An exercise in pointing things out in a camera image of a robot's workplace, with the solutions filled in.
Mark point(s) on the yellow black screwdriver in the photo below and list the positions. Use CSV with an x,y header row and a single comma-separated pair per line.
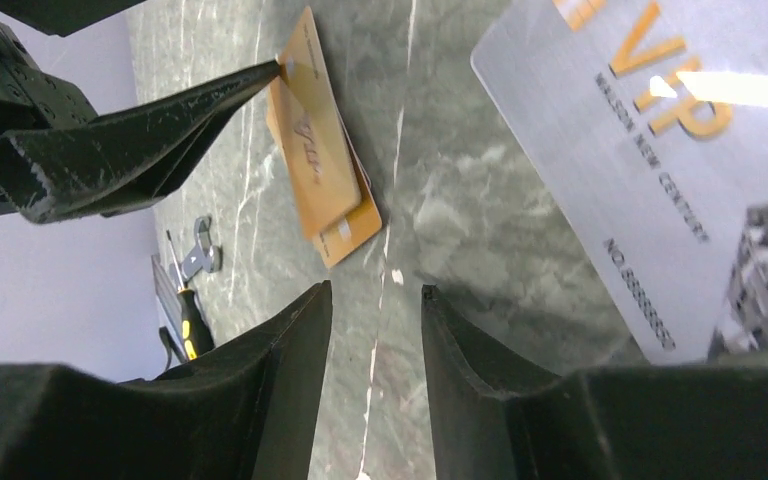
x,y
196,335

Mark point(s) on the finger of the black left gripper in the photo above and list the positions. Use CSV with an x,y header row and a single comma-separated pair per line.
x,y
125,161

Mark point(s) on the gold credit card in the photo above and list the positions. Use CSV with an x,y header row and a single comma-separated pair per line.
x,y
311,136
358,226

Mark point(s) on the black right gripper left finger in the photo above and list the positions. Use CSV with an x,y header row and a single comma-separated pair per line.
x,y
246,410

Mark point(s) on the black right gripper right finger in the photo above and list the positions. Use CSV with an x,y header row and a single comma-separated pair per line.
x,y
496,415

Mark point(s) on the silver open-end wrench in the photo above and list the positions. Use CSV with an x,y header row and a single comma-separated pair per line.
x,y
204,256

